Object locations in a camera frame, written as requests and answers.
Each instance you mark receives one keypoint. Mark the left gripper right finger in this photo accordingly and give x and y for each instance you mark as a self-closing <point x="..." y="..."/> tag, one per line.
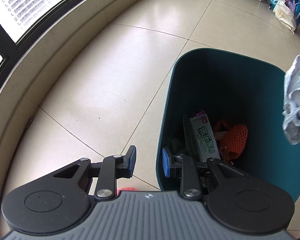
<point x="183" y="167"/>

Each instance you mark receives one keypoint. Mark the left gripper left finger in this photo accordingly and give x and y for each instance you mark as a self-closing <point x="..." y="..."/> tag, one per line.
<point x="109" y="170"/>

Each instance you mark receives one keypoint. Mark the white purple biscuit package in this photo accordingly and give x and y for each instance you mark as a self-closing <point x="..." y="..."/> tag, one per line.
<point x="204" y="137"/>

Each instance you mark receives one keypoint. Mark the silver grey wrapper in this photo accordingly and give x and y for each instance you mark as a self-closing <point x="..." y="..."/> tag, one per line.
<point x="291" y="103"/>

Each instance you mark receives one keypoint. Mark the dark green trash bin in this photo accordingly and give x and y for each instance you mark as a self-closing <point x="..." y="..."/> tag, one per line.
<point x="238" y="90"/>

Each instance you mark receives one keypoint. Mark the pink fluffy mat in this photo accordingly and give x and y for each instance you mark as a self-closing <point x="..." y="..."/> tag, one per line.
<point x="126" y="189"/>

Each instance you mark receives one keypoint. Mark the orange foam fruit net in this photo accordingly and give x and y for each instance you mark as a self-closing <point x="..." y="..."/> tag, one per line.
<point x="231" y="140"/>

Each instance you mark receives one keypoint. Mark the white plastic shopping bag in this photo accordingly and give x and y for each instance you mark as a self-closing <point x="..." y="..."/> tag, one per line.
<point x="287" y="12"/>

